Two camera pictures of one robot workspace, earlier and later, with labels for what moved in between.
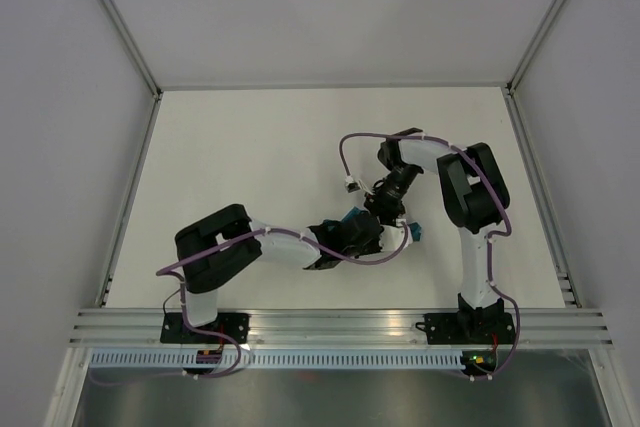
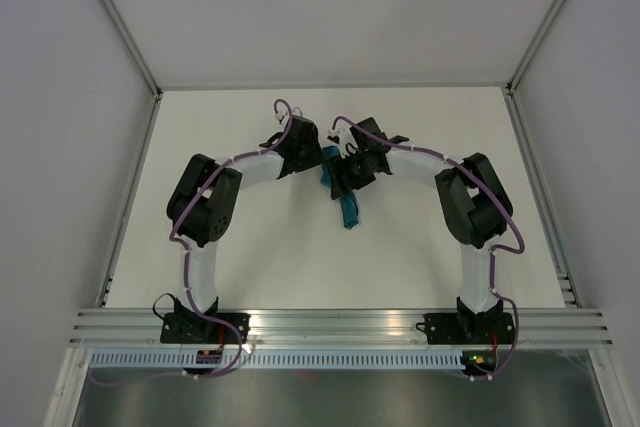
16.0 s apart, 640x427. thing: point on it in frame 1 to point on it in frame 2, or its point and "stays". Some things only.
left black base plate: x=173 y=329 stays
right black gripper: x=383 y=209 to x=341 y=168
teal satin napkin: x=415 y=228 to x=349 y=203
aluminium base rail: x=110 y=327 stays
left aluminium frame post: x=119 y=17 stays
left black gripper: x=376 y=247 to x=316 y=156
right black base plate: x=468 y=327 stays
